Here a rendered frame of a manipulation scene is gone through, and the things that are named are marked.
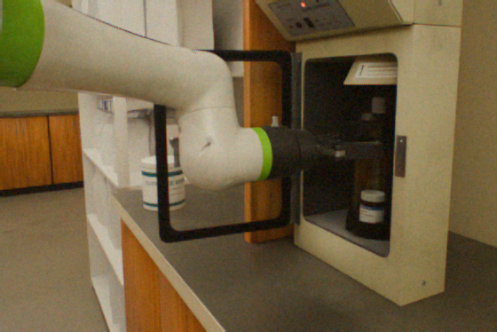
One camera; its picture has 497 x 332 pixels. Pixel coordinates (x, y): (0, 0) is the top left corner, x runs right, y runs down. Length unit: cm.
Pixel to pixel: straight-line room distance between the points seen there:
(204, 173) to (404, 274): 39
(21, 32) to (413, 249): 67
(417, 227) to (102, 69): 56
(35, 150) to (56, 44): 505
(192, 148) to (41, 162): 495
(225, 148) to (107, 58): 22
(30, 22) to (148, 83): 18
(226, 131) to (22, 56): 32
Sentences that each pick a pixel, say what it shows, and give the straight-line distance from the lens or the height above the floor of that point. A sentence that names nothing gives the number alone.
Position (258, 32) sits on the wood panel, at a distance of 99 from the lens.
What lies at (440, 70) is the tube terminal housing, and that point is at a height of 134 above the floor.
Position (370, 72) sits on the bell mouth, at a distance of 83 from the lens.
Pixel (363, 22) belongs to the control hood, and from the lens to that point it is 77.
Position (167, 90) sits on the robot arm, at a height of 131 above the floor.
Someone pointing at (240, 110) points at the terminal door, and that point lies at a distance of 91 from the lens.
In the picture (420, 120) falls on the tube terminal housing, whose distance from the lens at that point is 76.
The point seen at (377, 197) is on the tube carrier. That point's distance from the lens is 86.
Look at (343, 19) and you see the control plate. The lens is 79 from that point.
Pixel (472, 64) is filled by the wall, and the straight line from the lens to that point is 120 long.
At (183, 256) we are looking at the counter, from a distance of 98.
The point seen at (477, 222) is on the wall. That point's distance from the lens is 123.
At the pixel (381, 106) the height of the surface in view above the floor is 127.
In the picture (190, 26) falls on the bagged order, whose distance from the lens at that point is 201.
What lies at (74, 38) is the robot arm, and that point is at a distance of 53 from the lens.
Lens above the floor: 133
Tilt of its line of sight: 9 degrees down
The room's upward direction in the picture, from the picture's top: 1 degrees counter-clockwise
